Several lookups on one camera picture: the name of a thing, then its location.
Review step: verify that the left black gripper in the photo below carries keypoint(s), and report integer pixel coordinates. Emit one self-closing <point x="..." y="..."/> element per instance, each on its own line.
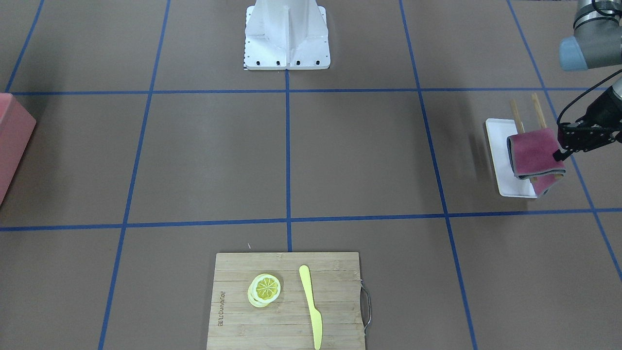
<point x="604" y="108"/>

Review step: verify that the red wiping cloth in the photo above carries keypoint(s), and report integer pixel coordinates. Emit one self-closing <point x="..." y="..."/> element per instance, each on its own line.
<point x="531" y="158"/>

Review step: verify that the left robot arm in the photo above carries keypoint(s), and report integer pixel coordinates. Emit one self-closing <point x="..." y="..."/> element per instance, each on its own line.
<point x="596" y="42"/>

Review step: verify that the wooden rack bar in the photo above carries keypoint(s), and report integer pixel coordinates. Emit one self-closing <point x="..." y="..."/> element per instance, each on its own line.
<point x="538" y="110"/>
<point x="516" y="117"/>

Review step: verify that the white rack tray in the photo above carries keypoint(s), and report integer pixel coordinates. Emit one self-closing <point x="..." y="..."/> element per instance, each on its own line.
<point x="508" y="185"/>

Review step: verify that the yellow plastic knife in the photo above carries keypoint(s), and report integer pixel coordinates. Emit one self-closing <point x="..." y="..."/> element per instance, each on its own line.
<point x="317" y="323"/>

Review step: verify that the bamboo cutting board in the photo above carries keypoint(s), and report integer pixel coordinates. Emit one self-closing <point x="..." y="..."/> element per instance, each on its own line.
<point x="285" y="323"/>

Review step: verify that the yellow lemon slices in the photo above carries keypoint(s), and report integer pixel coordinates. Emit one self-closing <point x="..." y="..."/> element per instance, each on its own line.
<point x="263" y="290"/>

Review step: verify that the pink plastic bin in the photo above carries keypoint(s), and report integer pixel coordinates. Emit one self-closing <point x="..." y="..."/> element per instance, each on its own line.
<point x="16" y="128"/>

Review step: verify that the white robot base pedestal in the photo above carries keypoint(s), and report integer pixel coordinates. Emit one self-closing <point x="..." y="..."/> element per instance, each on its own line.
<point x="286" y="35"/>

